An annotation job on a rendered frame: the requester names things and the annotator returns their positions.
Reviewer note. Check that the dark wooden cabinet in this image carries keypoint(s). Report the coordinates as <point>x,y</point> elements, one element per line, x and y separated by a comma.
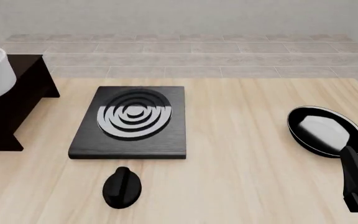
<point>26,93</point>

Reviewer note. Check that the black frying pan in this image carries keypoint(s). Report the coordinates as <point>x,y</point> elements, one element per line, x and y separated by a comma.
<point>319,130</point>

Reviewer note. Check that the flat black stove plate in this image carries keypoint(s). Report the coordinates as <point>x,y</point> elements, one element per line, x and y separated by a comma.
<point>141,140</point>

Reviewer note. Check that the round black stove knob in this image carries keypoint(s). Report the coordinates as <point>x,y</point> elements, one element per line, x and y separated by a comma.
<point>121,189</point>

